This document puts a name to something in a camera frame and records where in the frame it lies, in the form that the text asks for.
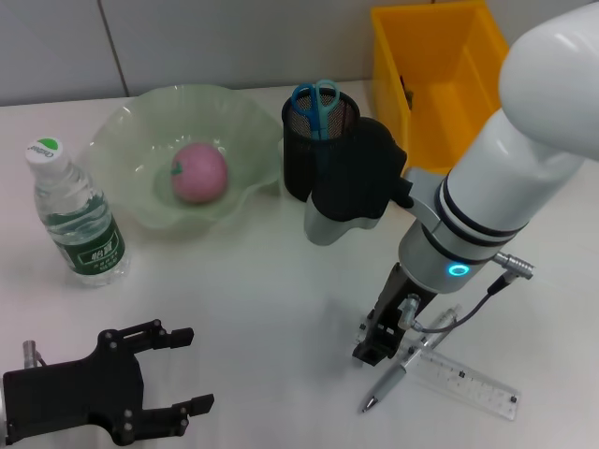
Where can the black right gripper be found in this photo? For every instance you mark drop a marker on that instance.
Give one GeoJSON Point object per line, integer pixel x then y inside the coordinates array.
{"type": "Point", "coordinates": [398, 299]}

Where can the black mesh pen holder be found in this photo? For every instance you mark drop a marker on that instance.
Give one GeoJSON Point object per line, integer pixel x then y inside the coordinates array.
{"type": "Point", "coordinates": [299, 159]}

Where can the pink toy peach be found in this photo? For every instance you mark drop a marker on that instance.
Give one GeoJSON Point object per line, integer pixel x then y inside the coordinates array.
{"type": "Point", "coordinates": [201, 173]}

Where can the yellow plastic bin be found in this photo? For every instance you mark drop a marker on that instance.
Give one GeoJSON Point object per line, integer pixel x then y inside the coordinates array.
{"type": "Point", "coordinates": [435, 56]}

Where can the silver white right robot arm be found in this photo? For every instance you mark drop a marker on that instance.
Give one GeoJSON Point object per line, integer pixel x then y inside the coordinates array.
{"type": "Point", "coordinates": [515, 163]}

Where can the blue scissors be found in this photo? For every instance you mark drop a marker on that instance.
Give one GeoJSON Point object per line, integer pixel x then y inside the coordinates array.
{"type": "Point", "coordinates": [318, 117]}

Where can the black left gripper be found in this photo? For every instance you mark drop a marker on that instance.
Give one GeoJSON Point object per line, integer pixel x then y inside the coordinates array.
{"type": "Point", "coordinates": [84, 393]}

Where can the transparent plastic ruler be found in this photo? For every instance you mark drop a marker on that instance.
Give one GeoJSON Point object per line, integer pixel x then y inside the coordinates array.
{"type": "Point", "coordinates": [468, 383]}

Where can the silver ballpoint pen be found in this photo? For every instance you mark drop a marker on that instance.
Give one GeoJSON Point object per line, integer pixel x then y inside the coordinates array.
{"type": "Point", "coordinates": [388, 379]}

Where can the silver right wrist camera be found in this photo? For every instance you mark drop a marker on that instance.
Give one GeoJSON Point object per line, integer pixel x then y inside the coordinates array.
{"type": "Point", "coordinates": [355, 178]}

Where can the clear green-label water bottle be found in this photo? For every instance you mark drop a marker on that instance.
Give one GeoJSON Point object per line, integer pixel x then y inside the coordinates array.
{"type": "Point", "coordinates": [93, 243]}

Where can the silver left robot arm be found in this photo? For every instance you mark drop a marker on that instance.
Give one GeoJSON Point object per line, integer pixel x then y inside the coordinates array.
{"type": "Point", "coordinates": [2, 411]}

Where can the pale green glass fruit plate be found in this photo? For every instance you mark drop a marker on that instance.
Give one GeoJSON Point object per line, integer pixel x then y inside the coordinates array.
{"type": "Point", "coordinates": [135, 140]}

